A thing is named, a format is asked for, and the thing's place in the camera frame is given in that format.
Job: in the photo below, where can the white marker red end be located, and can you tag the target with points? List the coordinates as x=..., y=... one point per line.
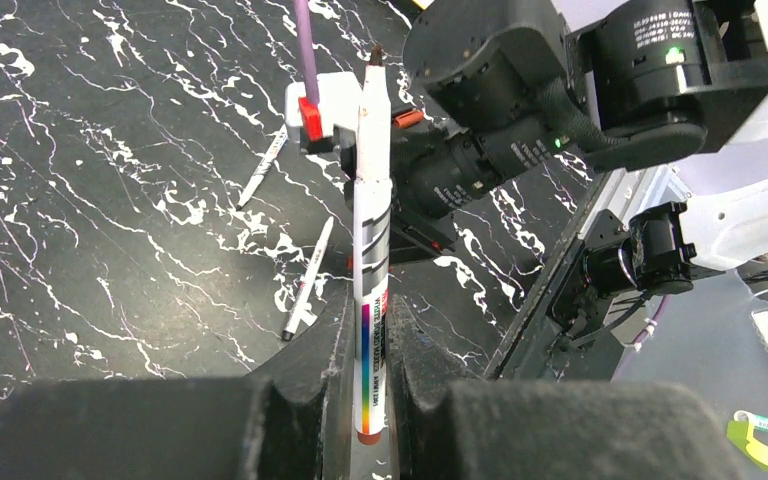
x=372, y=199

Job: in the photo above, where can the white marker pen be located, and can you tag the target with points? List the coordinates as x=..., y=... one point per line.
x=263, y=167

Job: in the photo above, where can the white marker black end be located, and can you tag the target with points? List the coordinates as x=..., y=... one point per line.
x=298, y=313

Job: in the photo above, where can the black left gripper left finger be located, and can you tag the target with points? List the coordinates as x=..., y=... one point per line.
x=290, y=418

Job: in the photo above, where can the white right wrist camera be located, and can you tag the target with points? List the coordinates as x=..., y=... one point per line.
x=330, y=125

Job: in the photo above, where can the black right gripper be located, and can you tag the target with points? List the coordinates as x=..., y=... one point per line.
x=436, y=171

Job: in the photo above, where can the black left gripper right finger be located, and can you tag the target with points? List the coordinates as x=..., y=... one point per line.
x=448, y=423

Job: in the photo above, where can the yellow green tag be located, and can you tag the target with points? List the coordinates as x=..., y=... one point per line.
x=742, y=432

